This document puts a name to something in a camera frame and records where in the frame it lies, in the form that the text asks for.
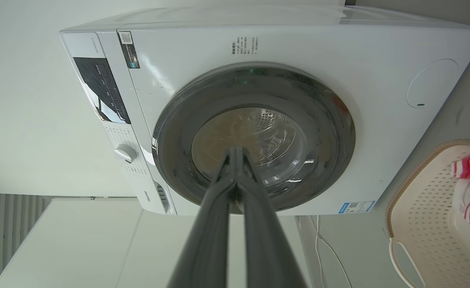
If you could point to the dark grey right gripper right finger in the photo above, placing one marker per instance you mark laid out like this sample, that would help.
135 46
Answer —
269 248

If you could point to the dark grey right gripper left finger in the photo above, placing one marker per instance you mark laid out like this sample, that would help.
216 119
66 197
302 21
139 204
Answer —
207 240

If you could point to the washer door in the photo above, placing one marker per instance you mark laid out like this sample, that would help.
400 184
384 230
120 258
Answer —
323 120

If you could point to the white front-load washing machine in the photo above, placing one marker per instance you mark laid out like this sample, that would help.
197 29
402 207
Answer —
379 80

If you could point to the blue energy label sticker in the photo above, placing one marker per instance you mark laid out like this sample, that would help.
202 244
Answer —
356 206

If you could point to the white cabinet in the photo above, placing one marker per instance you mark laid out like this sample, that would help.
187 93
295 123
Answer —
91 248

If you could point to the white dial knob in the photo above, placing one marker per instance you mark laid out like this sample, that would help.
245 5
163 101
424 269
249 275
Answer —
125 153

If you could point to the cream perforated laundry basket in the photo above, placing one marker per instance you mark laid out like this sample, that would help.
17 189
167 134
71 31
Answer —
423 224

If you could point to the black display panel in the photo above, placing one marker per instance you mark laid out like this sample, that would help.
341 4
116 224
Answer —
99 84

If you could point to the black QR code sticker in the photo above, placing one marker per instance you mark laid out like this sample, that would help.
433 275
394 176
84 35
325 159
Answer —
129 52

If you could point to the grey slatted panel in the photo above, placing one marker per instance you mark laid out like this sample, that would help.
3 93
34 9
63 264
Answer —
3 228

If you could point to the round white filter cover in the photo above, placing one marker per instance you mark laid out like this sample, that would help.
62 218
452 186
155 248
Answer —
433 82

